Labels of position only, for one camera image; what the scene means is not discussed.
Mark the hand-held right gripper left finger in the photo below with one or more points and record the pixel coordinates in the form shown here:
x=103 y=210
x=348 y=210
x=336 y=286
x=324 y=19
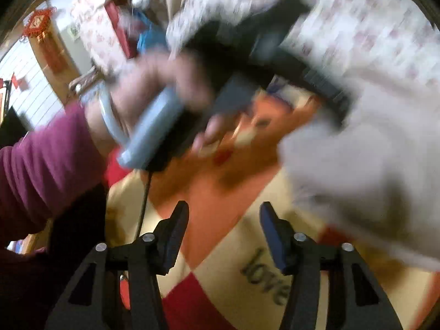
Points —
x=173 y=244

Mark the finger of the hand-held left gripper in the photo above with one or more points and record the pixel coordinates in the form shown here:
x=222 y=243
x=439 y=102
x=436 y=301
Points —
x=319 y=86

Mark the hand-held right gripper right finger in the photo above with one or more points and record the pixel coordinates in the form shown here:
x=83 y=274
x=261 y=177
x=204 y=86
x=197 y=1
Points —
x=275 y=244

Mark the beige zip jacket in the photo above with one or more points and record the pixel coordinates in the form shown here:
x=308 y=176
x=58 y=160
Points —
x=361 y=165

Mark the person's left forearm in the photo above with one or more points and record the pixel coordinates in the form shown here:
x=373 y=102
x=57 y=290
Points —
x=41 y=165

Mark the person's left hand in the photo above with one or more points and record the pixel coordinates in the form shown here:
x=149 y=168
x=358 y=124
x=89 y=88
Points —
x=144 y=79

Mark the orange yellow red blanket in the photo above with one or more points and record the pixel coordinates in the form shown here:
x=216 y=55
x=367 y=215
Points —
x=220 y=213

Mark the blue object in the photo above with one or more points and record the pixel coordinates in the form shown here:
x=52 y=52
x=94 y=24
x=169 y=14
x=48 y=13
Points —
x=151 y=34

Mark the floral bed sheet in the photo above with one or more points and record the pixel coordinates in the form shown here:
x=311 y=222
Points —
x=378 y=24

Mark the person's dark clothing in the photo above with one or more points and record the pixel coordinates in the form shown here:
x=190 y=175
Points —
x=75 y=220

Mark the red box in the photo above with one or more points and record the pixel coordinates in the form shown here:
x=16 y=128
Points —
x=120 y=27

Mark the pink floral cloth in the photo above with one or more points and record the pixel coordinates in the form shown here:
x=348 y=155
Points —
x=92 y=31

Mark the light blue wristband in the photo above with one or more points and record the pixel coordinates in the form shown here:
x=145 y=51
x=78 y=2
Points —
x=106 y=110

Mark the wooden door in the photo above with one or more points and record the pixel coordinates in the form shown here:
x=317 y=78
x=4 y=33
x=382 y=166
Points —
x=58 y=62

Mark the red knot wall ornament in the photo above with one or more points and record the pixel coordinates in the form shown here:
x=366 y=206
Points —
x=36 y=24

